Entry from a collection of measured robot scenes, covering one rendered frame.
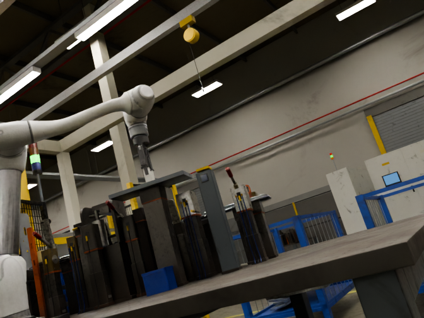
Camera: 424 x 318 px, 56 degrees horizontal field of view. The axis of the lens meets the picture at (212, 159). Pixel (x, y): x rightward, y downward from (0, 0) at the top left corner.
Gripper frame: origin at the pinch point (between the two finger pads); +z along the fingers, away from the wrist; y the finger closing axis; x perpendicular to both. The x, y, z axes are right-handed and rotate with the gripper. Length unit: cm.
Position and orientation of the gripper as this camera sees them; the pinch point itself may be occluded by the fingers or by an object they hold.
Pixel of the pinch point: (149, 177)
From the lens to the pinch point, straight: 187.0
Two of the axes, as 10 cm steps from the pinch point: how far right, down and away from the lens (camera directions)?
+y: 1.0, 2.3, 9.7
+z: 2.7, 9.3, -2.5
